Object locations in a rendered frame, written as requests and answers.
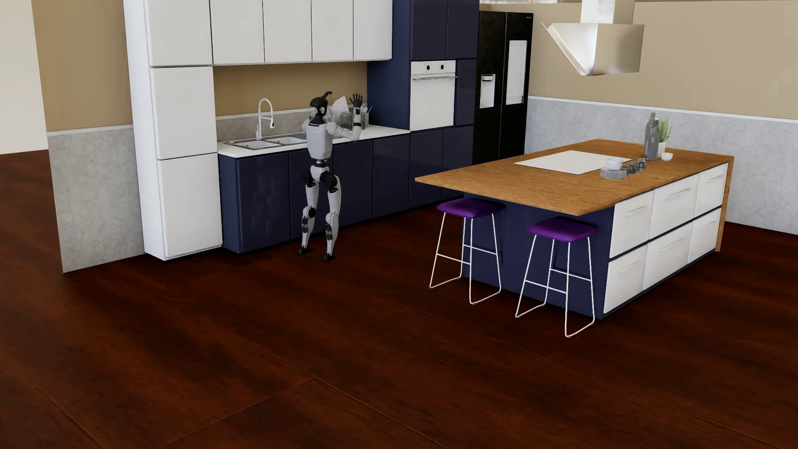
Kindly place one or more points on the white robot left leg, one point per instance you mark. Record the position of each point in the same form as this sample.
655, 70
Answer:
308, 212

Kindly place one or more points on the grey utensil holder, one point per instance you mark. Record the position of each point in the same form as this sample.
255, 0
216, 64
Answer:
365, 117

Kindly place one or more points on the white robot leg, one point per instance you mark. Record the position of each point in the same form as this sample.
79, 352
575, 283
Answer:
332, 215
308, 212

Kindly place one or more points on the white flat cooktop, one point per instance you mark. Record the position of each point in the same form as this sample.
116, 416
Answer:
568, 162

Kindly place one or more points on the clear glass tray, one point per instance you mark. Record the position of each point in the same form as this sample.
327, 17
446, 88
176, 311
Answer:
613, 174

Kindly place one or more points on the white kitchen countertop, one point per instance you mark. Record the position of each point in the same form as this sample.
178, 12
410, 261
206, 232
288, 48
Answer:
374, 133

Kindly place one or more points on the steel double sink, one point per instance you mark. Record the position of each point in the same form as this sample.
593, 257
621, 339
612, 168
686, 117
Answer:
265, 143

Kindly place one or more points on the wooden top kitchen island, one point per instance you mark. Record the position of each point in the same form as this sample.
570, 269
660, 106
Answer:
561, 193

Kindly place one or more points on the white robot right leg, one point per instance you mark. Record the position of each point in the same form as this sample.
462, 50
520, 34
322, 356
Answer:
332, 215

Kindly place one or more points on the white built-in oven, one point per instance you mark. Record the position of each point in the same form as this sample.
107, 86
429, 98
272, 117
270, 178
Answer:
432, 95

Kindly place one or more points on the white range hood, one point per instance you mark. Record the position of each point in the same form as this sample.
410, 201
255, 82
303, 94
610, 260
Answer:
598, 43

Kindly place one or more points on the navy tall oven cabinet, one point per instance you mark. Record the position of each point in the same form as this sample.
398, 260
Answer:
389, 62

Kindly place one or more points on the grey countertop jar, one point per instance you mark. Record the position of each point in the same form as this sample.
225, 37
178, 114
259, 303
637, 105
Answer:
346, 120

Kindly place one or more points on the white curved faucet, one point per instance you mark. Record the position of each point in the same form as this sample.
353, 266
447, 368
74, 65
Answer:
264, 118

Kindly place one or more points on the black robot head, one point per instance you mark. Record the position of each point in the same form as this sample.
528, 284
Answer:
319, 111

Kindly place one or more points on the tall white pantry cabinet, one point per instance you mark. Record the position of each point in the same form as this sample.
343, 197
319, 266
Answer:
176, 125

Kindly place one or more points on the navy base cabinets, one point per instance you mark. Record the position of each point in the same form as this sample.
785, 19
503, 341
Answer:
374, 178

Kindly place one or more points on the black double-door refrigerator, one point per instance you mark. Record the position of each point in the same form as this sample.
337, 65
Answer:
500, 87

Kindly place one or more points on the small potted green plant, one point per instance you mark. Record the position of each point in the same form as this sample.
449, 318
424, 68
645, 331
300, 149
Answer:
664, 132

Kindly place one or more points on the grey tall bottle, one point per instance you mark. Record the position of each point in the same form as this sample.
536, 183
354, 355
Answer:
651, 137

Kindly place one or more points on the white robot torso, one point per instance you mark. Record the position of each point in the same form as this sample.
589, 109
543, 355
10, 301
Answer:
318, 141

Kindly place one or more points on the small grey shakers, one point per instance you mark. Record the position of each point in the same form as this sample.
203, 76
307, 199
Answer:
636, 166

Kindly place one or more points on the white cup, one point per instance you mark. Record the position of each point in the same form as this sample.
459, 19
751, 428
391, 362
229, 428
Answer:
614, 163

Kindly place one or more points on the white wall cabinets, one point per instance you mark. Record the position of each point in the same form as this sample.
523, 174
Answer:
299, 30

